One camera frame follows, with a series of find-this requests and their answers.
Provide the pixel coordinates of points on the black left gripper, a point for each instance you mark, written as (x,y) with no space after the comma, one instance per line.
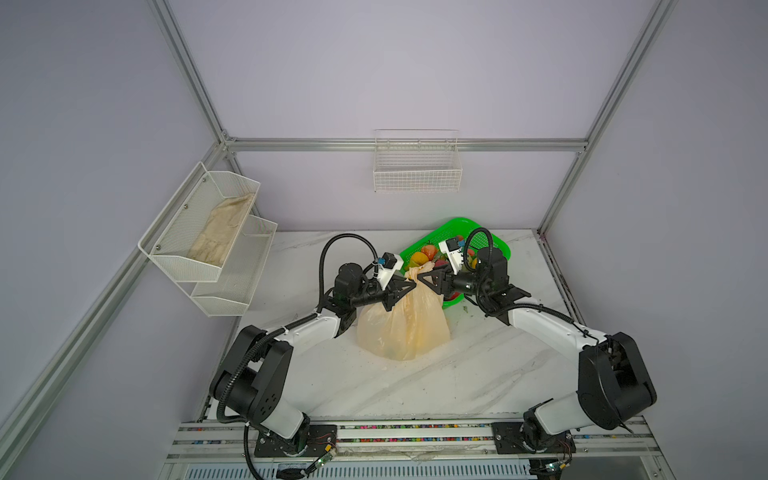
(390,293)

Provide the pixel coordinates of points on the white mesh wall shelf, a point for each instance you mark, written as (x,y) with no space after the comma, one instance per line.
(174,242)

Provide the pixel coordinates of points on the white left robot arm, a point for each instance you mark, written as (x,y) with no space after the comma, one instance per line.
(249,382)

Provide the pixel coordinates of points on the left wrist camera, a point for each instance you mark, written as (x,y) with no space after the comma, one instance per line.
(387,266)

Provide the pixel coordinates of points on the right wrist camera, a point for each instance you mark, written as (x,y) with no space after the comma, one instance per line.
(454,250)

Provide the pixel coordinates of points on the lower white mesh shelf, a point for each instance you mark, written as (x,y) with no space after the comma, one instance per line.
(232,294)

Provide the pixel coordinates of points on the yellow fake orange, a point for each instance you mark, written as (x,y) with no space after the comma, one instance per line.
(418,259)

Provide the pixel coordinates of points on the cream banana print plastic bag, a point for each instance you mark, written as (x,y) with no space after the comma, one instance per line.
(415,326)

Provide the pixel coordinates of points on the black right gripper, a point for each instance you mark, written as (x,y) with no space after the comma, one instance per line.
(444,282)

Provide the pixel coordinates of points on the white wire wall basket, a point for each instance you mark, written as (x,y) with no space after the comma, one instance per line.
(416,161)

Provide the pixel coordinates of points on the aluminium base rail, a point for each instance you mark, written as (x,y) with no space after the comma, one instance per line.
(421,449)

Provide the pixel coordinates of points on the fake peach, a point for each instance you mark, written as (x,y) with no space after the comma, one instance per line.
(429,250)

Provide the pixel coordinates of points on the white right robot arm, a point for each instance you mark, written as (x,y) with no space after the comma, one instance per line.
(613,383)

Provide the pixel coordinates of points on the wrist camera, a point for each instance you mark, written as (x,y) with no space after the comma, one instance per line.
(454,250)
(387,266)

